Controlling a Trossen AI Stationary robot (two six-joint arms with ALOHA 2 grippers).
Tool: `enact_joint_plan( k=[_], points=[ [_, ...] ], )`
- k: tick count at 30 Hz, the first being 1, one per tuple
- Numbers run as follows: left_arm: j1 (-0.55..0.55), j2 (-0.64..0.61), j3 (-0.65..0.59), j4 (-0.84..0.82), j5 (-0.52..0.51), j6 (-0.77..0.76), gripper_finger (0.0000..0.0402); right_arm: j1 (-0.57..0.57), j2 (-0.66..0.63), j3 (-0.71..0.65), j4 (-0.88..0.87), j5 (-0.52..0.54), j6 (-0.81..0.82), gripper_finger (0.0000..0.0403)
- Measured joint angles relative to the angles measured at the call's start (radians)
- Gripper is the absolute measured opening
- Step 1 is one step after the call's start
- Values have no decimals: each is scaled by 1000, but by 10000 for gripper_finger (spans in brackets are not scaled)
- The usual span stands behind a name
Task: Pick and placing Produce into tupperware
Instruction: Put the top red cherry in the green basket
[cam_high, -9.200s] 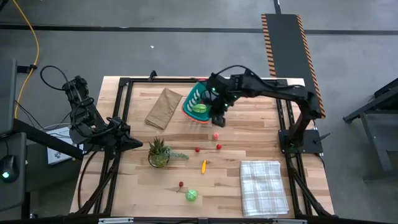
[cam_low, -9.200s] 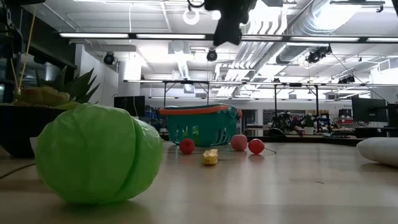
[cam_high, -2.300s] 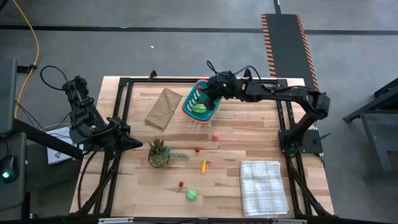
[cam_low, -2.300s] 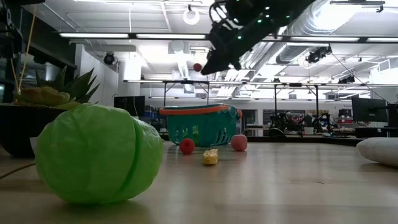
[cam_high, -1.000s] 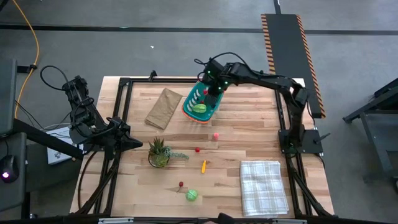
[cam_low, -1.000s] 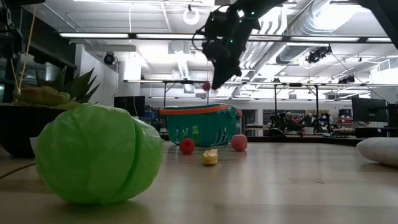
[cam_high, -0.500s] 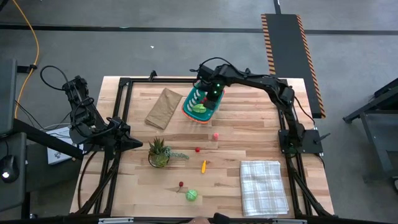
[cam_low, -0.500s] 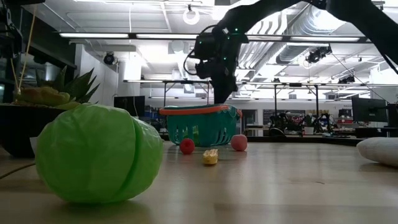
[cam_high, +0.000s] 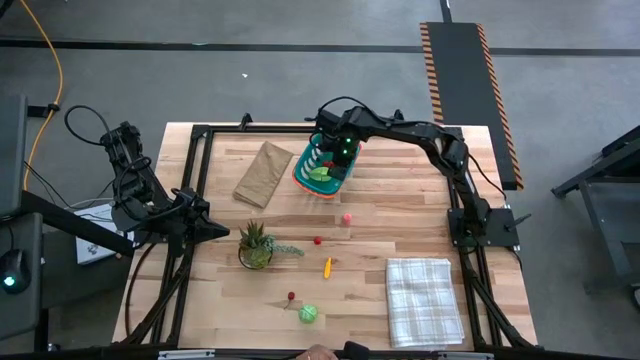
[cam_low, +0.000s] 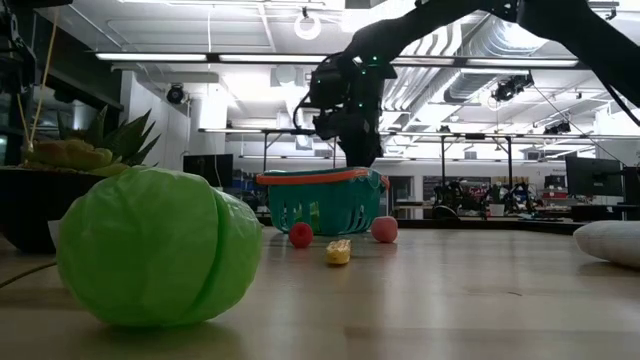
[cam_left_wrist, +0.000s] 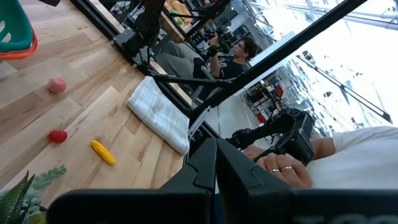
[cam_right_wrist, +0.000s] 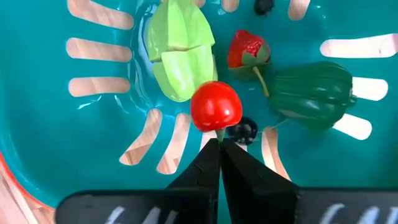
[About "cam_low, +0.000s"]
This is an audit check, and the small red toy tomato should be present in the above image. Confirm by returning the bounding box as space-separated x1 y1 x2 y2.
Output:
288 222 315 250

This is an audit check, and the black monitor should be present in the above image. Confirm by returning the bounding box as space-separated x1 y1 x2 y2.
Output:
182 153 235 189
565 157 624 197
622 166 640 206

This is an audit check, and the white plaid cloth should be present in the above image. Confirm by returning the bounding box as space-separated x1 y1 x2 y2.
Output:
573 219 640 270

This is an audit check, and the green toy cabbage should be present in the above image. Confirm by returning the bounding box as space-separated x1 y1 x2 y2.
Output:
55 165 265 329

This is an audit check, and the background workstation frame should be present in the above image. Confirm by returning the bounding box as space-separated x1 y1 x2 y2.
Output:
198 127 640 211

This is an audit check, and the yellow toy corn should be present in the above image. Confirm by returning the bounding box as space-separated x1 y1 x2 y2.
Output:
325 238 353 267

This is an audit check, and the yellow cable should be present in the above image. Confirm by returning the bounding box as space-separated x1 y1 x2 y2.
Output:
16 7 60 151

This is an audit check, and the black metal table frame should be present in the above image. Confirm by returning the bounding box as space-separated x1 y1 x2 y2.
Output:
252 213 586 236

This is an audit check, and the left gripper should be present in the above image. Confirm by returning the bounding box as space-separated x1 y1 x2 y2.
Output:
0 9 37 96

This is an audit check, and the potted succulent plant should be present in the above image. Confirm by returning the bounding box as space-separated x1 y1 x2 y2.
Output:
0 105 162 254

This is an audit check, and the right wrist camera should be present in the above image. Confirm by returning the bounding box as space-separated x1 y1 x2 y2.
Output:
308 67 347 110

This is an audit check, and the pink toy peach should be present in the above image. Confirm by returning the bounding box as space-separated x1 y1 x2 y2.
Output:
370 215 400 244

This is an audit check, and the teal basket with orange rim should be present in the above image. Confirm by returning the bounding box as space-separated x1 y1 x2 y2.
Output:
255 166 391 237

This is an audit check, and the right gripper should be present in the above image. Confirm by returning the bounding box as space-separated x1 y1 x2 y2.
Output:
312 51 399 169

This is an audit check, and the white ring light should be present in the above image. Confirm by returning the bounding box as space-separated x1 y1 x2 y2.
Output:
293 10 322 41

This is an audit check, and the overhead LED light bar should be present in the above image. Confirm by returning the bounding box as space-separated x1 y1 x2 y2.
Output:
94 49 581 71

